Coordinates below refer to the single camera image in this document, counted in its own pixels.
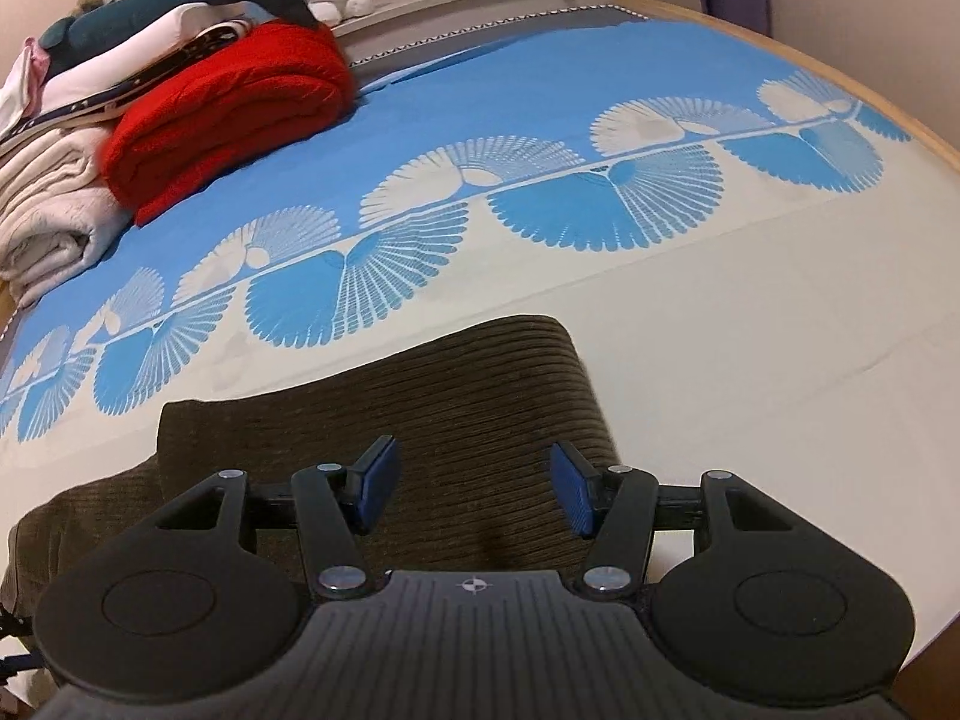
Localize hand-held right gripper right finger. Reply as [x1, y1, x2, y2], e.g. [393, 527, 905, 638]
[550, 441, 807, 602]

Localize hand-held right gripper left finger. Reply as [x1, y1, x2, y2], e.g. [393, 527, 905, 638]
[154, 433, 400, 602]

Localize dark brown corduroy pants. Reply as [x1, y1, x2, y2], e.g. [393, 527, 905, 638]
[0, 315, 623, 616]

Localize blue white printed bed sheet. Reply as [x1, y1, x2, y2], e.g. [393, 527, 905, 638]
[0, 15, 960, 691]

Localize red folded blanket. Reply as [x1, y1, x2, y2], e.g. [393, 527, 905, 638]
[100, 21, 359, 228]

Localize cream folded blanket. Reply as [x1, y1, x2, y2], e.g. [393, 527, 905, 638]
[0, 120, 134, 310]

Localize grey mattress with zigzag trim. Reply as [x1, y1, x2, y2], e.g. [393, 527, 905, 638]
[343, 4, 652, 70]

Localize white folded pillow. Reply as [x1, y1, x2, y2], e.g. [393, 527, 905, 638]
[41, 2, 252, 117]

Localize pink cloth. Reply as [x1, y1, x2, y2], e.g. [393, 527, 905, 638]
[0, 36, 52, 130]

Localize wooden bed frame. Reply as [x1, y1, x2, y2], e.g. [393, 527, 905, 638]
[611, 0, 960, 175]

